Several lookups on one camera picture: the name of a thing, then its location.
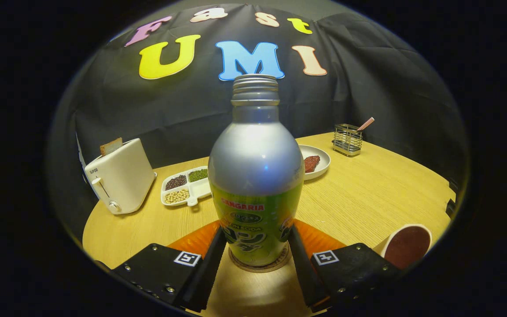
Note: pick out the round brown coaster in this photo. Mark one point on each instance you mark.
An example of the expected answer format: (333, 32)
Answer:
(260, 269)

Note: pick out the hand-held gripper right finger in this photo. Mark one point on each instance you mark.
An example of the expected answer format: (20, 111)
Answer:
(306, 273)

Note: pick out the silver bottle with green label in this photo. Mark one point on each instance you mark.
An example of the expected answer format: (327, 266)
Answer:
(255, 163)

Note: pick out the brown meat piece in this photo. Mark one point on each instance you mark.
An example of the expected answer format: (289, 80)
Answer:
(311, 164)

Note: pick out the toast slice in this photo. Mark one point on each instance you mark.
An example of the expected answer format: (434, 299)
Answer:
(111, 146)

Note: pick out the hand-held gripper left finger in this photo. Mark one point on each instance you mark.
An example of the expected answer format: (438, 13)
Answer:
(209, 273)

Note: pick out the wooden table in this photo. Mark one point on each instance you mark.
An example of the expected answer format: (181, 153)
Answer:
(368, 193)

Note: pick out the white divided dish with beans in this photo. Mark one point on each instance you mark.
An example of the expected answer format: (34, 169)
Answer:
(198, 189)

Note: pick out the pink striped straw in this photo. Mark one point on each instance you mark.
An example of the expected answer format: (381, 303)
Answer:
(366, 123)

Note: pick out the white round plate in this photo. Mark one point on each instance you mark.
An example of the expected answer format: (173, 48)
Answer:
(323, 169)

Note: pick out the white toaster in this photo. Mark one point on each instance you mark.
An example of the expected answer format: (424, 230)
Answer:
(123, 176)

